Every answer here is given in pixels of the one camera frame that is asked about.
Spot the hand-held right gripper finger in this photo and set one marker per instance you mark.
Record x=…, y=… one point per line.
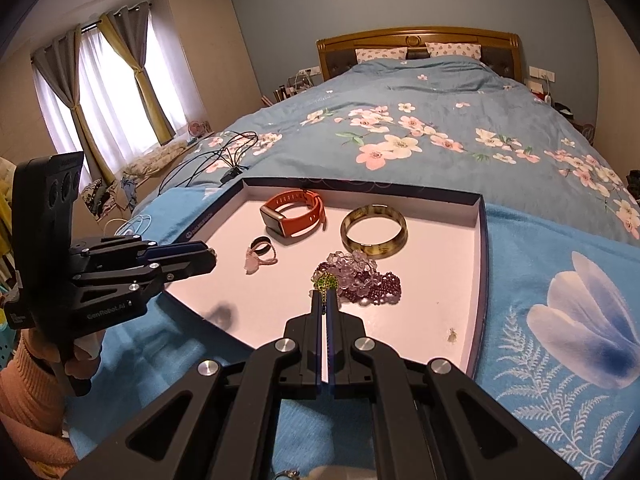
x=320, y=325
x=331, y=330

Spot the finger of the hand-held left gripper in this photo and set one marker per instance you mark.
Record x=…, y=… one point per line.
x=175, y=248
x=185, y=264

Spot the green bead pendant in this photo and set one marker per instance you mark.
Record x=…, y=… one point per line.
x=326, y=282

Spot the shallow pink-lined box tray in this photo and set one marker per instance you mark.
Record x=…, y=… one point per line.
x=225, y=280

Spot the person's left forearm orange sleeve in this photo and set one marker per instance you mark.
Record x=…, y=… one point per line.
x=30, y=410

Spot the silver metal jewelry piece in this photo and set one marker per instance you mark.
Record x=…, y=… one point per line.
x=287, y=473

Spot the person's left hand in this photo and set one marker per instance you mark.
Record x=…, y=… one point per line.
x=40, y=347

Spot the yellow cloth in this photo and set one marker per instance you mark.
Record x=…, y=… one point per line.
x=4, y=225

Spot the printed dark bag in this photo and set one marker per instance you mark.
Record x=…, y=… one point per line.
x=97, y=197

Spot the beige quilted cloth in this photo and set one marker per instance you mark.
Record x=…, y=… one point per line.
x=7, y=180

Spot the beige window seat cushion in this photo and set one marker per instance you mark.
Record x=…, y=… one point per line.
x=155, y=157

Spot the black power adapter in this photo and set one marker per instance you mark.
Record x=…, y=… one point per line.
x=232, y=175

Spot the orange smart watch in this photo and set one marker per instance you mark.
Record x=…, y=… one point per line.
x=300, y=222

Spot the teal plastic basket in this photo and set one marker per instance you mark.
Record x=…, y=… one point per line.
x=4, y=340

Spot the brown marbled bangle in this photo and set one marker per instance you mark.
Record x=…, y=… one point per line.
x=400, y=235

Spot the small gold earring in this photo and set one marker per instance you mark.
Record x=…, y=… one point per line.
x=452, y=335

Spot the small pink fan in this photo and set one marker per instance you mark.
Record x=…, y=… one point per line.
x=197, y=129

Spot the grey and yellow curtain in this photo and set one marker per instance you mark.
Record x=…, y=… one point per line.
x=55, y=75
x=127, y=40

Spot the white sheer curtain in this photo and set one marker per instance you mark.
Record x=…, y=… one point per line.
x=102, y=85

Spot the cluttered bedside table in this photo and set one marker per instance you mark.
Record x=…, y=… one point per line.
x=295, y=87

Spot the blue fleece flower blanket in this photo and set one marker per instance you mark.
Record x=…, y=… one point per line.
x=550, y=385

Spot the blue floral duvet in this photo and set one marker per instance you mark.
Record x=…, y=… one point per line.
x=440, y=100

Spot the patterned white pillow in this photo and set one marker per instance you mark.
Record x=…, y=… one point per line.
x=452, y=49
x=380, y=55

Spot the wooden bed headboard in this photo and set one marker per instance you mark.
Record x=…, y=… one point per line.
x=415, y=37

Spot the wooden nightstand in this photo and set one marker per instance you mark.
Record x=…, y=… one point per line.
x=580, y=125

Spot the black equipment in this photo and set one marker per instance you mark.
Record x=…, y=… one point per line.
x=634, y=182

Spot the white wall sockets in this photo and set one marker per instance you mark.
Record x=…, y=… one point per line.
x=309, y=70
x=541, y=73

